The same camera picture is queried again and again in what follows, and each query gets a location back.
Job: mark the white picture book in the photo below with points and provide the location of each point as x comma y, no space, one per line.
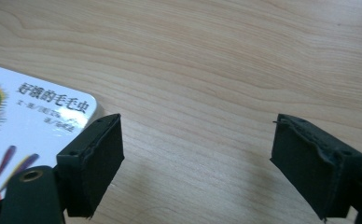
36,124

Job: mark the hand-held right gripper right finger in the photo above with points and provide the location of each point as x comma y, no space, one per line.
313,168

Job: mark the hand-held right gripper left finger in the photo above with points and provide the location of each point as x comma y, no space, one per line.
92,168

